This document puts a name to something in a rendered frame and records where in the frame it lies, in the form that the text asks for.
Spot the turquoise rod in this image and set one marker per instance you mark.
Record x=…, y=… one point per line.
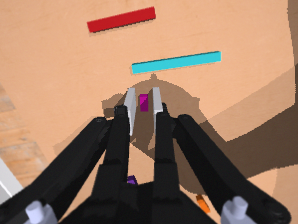
x=175, y=62

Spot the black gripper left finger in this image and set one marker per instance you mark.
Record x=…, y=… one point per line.
x=49, y=196

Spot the red rod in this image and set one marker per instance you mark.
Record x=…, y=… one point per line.
x=121, y=19

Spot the short magenta block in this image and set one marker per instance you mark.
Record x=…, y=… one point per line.
x=143, y=102

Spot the orange rod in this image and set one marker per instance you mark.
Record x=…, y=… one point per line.
x=202, y=203

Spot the purple rod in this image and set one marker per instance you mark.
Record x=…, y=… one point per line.
x=131, y=179

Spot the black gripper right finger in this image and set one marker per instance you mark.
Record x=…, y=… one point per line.
x=235, y=199

